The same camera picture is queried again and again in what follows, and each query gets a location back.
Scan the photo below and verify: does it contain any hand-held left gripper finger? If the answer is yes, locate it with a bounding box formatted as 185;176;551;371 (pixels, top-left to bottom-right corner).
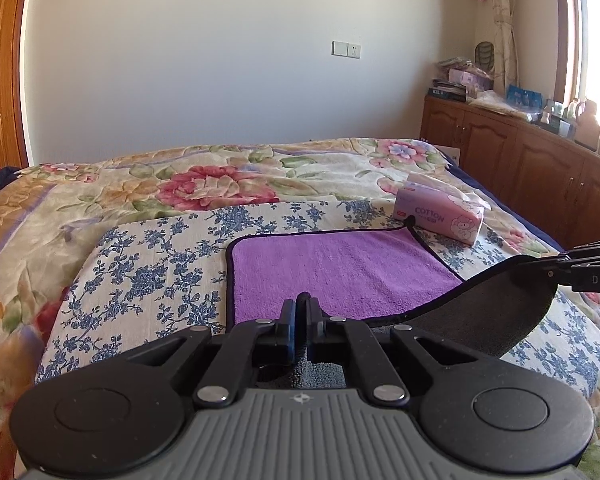
122;298;298;409
299;292;477;405

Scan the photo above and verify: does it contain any purple and grey towel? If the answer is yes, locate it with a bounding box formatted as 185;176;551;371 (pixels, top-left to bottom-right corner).
225;226;561;390

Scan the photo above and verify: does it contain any wooden cabinet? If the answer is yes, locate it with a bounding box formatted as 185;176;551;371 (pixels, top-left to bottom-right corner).
420;94;600;306

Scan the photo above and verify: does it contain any brown bottle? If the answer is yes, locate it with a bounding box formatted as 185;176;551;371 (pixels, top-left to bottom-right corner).
575;100;600;150

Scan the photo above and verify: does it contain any pink tissue pack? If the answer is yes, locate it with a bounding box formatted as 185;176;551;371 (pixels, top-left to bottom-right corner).
393;172;491;247

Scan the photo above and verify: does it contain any blue floral white pillow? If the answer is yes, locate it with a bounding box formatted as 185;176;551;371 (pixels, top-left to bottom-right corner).
35;199;600;401

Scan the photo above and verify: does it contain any blue packet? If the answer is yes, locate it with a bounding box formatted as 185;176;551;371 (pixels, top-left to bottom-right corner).
505;84;544;112

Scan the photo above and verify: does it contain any white box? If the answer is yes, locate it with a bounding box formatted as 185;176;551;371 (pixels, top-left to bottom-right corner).
419;136;462;167

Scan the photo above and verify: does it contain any clear plastic bag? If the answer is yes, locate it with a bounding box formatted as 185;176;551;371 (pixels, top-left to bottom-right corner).
469;90;518;116

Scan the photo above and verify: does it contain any dark flat box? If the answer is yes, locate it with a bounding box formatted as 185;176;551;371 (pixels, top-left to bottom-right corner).
429;86;468;103

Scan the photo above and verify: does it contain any floral bedspread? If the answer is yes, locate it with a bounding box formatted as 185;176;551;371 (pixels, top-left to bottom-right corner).
0;137;600;480

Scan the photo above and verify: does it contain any pile of pastel packets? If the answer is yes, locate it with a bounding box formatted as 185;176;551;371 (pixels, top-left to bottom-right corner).
436;56;495;92

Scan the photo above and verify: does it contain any brown woven fan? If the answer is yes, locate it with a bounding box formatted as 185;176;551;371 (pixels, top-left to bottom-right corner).
474;40;497;75

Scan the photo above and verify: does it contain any patterned curtain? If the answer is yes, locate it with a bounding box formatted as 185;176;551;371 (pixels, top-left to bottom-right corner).
481;0;520;93

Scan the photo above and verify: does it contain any wooden door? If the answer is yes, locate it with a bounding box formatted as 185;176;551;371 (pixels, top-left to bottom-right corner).
0;0;35;170

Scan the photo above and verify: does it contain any white wall switch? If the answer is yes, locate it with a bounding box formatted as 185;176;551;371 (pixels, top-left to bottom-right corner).
331;40;362;59

